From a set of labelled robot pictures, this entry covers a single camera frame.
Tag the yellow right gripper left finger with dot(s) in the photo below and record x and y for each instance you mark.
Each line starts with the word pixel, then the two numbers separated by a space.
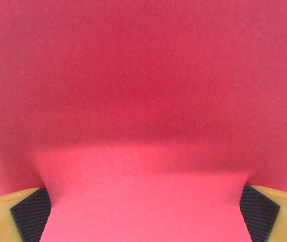
pixel 9 216

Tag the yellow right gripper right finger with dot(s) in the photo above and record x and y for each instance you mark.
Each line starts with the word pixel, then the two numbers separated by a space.
pixel 277 216

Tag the red square paper sheet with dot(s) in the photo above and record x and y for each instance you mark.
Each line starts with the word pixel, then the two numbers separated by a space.
pixel 143 100

